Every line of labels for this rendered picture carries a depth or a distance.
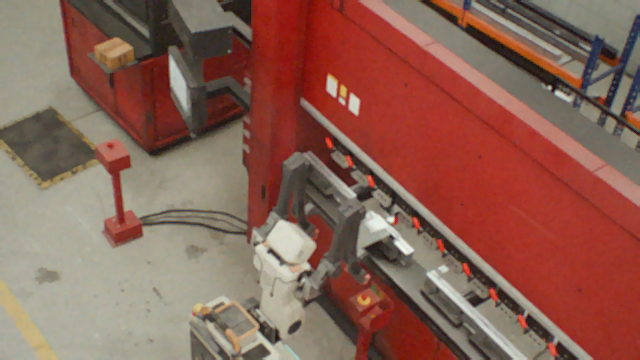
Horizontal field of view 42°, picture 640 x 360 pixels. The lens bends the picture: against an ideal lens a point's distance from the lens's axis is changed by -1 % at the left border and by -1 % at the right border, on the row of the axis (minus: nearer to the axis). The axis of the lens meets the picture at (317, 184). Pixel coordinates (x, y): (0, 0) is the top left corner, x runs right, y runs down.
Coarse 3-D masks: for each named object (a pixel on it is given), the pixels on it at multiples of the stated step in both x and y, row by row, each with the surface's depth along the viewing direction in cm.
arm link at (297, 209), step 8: (296, 152) 438; (304, 168) 434; (296, 176) 442; (304, 176) 442; (296, 184) 445; (304, 184) 447; (296, 192) 449; (304, 192) 451; (296, 200) 452; (296, 208) 455; (296, 216) 459
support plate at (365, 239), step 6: (372, 216) 496; (360, 222) 491; (366, 222) 492; (360, 228) 488; (384, 228) 489; (360, 234) 484; (366, 234) 484; (372, 234) 485; (378, 234) 485; (384, 234) 485; (390, 234) 486; (360, 240) 480; (366, 240) 481; (372, 240) 481; (378, 240) 482; (360, 246) 477; (366, 246) 478
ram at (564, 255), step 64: (320, 0) 458; (320, 64) 481; (384, 64) 430; (384, 128) 451; (448, 128) 406; (448, 192) 424; (512, 192) 383; (576, 192) 350; (512, 256) 399; (576, 256) 363; (576, 320) 378
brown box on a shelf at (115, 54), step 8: (112, 40) 599; (120, 40) 599; (96, 48) 591; (104, 48) 590; (112, 48) 590; (120, 48) 591; (128, 48) 593; (88, 56) 602; (96, 56) 596; (104, 56) 587; (112, 56) 584; (120, 56) 588; (128, 56) 594; (104, 64) 593; (112, 64) 586; (120, 64) 592; (128, 64) 596
